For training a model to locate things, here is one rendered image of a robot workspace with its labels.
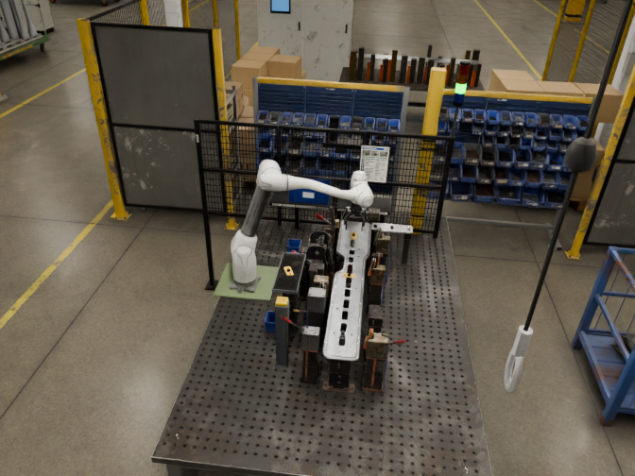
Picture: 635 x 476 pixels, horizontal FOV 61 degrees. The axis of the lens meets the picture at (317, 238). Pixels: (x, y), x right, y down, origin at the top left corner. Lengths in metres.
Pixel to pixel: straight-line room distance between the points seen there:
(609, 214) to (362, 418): 3.65
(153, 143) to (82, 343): 2.07
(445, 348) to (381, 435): 0.77
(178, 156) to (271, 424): 3.31
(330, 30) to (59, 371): 7.17
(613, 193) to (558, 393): 2.15
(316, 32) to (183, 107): 4.87
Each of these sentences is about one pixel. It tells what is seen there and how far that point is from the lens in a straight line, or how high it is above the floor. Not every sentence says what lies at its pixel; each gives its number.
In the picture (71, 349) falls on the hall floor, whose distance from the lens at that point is 4.57.
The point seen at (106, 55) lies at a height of 1.70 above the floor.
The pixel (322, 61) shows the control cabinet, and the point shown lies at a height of 0.53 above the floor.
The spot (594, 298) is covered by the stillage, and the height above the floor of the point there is 0.51.
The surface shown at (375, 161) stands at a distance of 4.04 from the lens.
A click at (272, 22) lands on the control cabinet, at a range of 9.85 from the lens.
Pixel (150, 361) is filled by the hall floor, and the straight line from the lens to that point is 4.30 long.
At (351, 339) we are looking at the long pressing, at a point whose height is 1.00.
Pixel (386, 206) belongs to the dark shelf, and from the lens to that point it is 4.04.
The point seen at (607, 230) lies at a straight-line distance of 5.91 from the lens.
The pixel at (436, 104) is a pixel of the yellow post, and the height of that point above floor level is 1.77.
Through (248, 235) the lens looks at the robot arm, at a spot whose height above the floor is 1.00.
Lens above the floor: 2.97
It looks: 33 degrees down
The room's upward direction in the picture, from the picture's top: 2 degrees clockwise
